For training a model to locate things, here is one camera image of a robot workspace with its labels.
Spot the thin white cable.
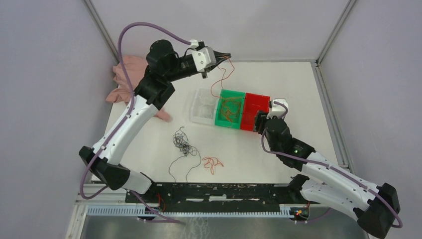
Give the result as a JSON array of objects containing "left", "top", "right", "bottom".
[{"left": 196, "top": 92, "right": 216, "bottom": 120}]

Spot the small orange cable piece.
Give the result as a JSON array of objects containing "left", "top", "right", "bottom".
[{"left": 202, "top": 157, "right": 224, "bottom": 175}]

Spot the black cable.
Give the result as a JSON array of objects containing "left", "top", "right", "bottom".
[{"left": 168, "top": 126, "right": 202, "bottom": 183}]

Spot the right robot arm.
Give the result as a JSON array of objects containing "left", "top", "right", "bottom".
[{"left": 253, "top": 111, "right": 403, "bottom": 239}]

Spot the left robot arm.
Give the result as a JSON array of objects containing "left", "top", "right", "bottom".
[{"left": 79, "top": 39, "right": 231, "bottom": 203}]

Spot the red plastic bin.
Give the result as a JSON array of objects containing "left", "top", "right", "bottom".
[{"left": 240, "top": 93, "right": 271, "bottom": 131}]

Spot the green plastic bin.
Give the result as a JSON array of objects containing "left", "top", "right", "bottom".
[{"left": 215, "top": 90, "right": 246, "bottom": 129}]

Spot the clear plastic bin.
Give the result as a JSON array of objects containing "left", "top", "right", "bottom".
[{"left": 190, "top": 88, "right": 219, "bottom": 125}]

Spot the pink cloth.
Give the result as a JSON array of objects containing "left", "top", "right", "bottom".
[{"left": 105, "top": 55, "right": 173, "bottom": 122}]

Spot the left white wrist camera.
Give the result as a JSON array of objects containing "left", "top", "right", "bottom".
[{"left": 189, "top": 39, "right": 216, "bottom": 73}]

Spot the white slotted cable duct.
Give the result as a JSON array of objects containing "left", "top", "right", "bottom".
[{"left": 87, "top": 205, "right": 294, "bottom": 219}]

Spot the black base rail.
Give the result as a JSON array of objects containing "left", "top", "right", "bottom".
[{"left": 140, "top": 182, "right": 308, "bottom": 213}]

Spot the aluminium frame rail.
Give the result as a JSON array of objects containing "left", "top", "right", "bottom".
[{"left": 76, "top": 183, "right": 374, "bottom": 207}]

